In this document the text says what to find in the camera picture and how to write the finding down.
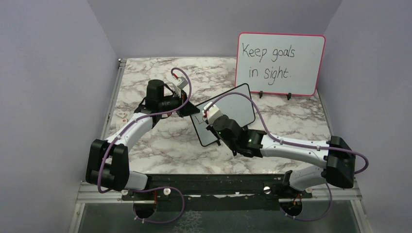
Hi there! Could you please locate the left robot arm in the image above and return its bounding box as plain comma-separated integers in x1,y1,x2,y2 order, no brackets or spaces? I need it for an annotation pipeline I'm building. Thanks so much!
86,77,200,200

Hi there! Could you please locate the large pink-framed whiteboard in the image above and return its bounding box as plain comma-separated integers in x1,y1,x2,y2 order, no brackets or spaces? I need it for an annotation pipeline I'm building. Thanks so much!
235,32,326,96

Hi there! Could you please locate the small black-framed whiteboard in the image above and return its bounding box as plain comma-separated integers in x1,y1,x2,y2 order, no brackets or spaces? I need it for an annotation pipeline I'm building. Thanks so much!
190,93,256,147

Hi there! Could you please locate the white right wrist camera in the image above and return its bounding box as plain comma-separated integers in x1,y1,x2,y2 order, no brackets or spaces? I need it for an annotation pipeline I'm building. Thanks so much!
203,101,223,125

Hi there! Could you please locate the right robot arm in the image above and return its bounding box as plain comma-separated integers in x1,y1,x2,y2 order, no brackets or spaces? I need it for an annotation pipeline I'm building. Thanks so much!
206,115,356,198

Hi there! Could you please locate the small white red card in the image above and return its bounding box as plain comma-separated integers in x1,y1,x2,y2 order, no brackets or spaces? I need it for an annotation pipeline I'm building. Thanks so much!
114,110,127,119

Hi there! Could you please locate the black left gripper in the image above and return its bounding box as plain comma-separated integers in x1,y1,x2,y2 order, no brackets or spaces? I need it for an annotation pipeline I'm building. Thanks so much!
159,89,200,117

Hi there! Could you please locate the aluminium rail left table edge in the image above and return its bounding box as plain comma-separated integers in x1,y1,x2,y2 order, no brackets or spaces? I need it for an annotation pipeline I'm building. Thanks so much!
98,59,127,140

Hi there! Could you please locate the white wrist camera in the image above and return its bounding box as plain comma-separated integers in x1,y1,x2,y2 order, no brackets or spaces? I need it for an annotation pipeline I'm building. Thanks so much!
203,101,223,125
172,77,188,97

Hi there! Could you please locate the white eraser box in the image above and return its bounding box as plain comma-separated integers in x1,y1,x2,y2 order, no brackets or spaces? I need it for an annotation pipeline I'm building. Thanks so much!
116,118,128,128

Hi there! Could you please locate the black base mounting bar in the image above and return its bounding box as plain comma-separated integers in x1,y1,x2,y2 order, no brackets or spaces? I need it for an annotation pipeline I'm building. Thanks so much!
123,174,312,212

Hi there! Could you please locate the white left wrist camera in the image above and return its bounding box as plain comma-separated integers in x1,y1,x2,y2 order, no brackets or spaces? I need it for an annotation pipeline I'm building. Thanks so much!
172,77,188,97

